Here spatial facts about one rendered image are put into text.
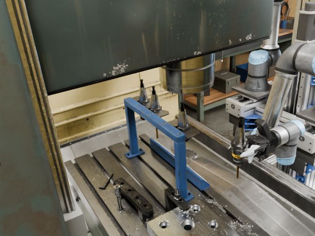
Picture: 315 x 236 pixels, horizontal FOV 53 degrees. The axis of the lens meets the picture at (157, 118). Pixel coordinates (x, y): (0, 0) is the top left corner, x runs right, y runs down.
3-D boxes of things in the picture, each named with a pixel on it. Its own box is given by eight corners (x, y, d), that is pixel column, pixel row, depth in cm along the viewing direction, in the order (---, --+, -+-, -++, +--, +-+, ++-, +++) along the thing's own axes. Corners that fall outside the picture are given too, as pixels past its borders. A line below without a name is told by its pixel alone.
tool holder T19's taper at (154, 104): (148, 106, 148) (147, 93, 144) (156, 104, 149) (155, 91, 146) (153, 110, 144) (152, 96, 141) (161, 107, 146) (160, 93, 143)
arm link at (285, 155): (278, 151, 147) (281, 130, 142) (298, 163, 138) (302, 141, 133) (266, 157, 144) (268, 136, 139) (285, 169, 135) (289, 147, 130)
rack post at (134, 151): (140, 148, 176) (135, 99, 163) (145, 153, 172) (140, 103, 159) (124, 154, 172) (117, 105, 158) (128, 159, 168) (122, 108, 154)
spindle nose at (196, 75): (149, 84, 96) (146, 45, 91) (188, 71, 105) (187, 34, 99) (185, 99, 85) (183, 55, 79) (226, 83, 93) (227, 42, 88)
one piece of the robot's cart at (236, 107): (267, 95, 226) (268, 83, 222) (283, 101, 216) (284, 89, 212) (225, 111, 209) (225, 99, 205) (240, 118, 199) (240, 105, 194)
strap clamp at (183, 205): (172, 206, 135) (170, 178, 128) (191, 225, 124) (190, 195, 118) (165, 209, 133) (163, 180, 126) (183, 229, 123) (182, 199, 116)
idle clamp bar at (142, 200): (124, 187, 147) (122, 176, 144) (157, 219, 128) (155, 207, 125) (115, 192, 145) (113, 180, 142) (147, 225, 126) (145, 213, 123)
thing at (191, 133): (194, 129, 130) (194, 127, 129) (202, 134, 126) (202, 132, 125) (179, 134, 127) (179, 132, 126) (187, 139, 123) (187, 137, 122)
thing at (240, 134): (230, 142, 118) (231, 126, 115) (238, 137, 121) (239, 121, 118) (240, 146, 115) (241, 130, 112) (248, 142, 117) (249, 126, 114)
